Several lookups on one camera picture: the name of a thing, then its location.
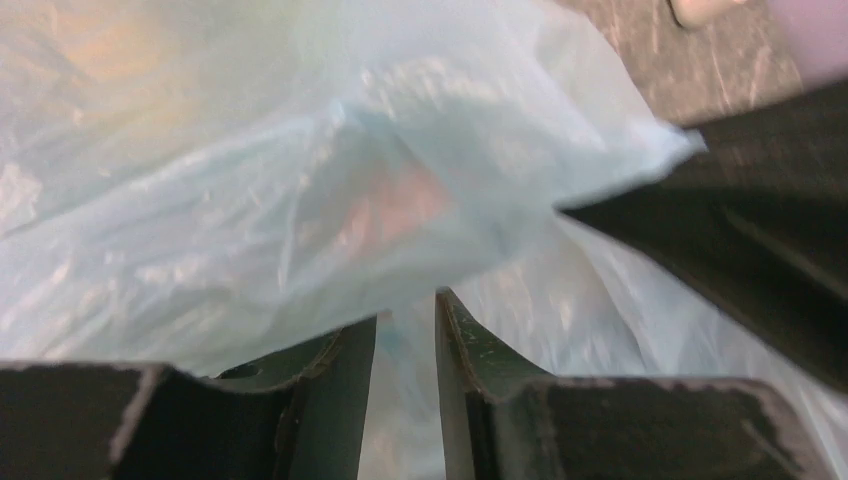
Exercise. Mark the blue printed plastic bag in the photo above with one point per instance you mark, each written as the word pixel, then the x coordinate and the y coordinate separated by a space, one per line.
pixel 165 168

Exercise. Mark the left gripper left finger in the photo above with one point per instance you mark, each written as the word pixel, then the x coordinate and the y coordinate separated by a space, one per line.
pixel 295 414

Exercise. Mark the orange fake fruit in bag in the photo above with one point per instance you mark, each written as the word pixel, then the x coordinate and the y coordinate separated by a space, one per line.
pixel 372 209

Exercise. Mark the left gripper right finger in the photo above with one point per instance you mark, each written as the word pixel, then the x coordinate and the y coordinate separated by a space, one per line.
pixel 503 417

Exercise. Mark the white pvc pipe frame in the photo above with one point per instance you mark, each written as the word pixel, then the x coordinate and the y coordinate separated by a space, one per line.
pixel 694 14

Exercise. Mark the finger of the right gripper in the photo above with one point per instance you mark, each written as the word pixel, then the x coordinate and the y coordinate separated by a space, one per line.
pixel 757 225

